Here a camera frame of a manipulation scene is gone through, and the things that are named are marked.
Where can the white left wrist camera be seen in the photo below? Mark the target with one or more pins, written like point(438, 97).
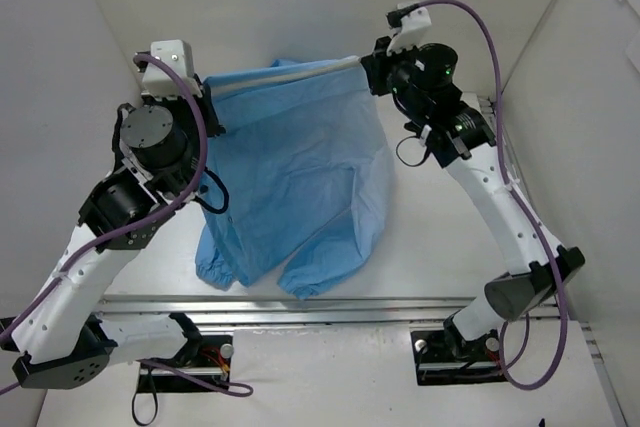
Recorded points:
point(177, 55)

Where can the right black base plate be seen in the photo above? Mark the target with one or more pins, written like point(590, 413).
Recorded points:
point(436, 365)

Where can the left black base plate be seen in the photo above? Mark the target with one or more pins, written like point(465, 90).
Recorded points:
point(211, 364)

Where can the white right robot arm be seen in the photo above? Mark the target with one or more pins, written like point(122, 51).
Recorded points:
point(420, 81)

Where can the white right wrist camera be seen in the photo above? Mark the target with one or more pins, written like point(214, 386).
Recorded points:
point(409, 24)

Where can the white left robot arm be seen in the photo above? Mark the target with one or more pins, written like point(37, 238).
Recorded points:
point(159, 151)

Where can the light blue hooded jacket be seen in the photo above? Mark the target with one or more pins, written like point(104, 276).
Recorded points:
point(305, 172)

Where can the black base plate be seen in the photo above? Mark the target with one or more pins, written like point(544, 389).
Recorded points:
point(211, 364)
point(436, 365)

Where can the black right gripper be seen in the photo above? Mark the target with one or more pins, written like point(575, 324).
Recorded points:
point(375, 72)

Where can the aluminium front rail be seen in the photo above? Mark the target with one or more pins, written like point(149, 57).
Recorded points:
point(230, 315)

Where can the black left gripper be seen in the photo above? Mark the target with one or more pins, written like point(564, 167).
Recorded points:
point(209, 110)

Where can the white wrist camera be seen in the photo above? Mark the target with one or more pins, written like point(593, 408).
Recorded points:
point(409, 24)
point(177, 55)

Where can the aluminium side rail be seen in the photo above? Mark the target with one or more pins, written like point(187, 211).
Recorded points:
point(487, 108)

